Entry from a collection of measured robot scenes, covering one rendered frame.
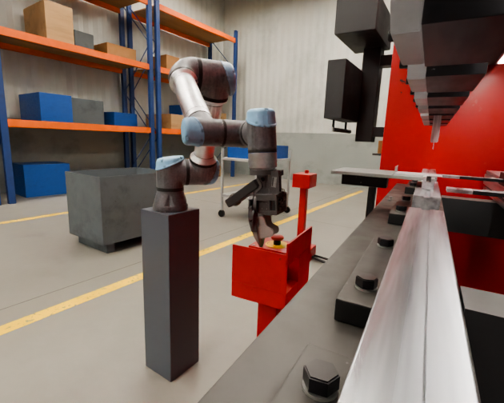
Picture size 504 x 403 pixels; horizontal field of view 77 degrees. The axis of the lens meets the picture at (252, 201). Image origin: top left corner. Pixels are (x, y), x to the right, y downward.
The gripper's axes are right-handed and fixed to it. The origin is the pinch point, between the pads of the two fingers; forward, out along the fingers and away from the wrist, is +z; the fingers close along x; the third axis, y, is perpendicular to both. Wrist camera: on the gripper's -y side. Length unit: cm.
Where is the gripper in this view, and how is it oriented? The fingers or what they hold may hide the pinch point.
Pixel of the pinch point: (258, 241)
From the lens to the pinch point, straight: 88.7
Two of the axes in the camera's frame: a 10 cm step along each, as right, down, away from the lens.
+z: 0.4, 9.9, 1.6
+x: 4.5, -1.6, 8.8
